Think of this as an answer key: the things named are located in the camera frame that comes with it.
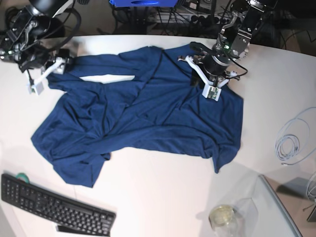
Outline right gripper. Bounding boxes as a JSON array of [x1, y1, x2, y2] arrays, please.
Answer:
[[19, 48, 72, 96]]

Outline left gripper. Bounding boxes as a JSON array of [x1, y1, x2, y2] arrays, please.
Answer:
[[178, 53, 237, 101]]

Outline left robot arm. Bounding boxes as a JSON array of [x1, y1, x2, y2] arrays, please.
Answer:
[[178, 0, 277, 101]]

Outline green tape roll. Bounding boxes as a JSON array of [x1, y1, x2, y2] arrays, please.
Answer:
[[15, 173, 30, 183]]

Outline blue box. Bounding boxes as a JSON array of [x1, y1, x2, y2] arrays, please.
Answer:
[[109, 0, 178, 7]]

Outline clear glass jar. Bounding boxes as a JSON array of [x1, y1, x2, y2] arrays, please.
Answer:
[[208, 198, 259, 237]]

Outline black computer keyboard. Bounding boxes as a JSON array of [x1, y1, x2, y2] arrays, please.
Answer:
[[0, 173, 116, 237]]

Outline blue long-sleeve t-shirt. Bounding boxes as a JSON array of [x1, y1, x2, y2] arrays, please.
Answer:
[[31, 45, 243, 187]]

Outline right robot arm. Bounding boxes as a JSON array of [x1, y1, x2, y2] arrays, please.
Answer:
[[0, 0, 81, 95]]

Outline coiled white cable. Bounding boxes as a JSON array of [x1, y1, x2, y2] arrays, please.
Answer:
[[275, 106, 316, 166]]

